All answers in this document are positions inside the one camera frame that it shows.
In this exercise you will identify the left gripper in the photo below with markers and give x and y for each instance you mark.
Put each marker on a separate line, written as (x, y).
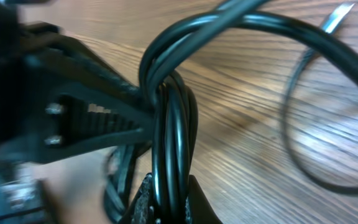
(15, 81)

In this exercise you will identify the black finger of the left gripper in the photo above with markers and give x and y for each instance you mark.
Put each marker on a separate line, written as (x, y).
(73, 60)

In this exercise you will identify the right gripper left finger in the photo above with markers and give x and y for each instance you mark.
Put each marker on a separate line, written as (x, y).
(141, 210)

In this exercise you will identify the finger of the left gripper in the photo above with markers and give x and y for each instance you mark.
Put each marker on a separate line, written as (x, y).
(58, 124)

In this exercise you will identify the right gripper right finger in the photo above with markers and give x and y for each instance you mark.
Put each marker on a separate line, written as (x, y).
(198, 209)

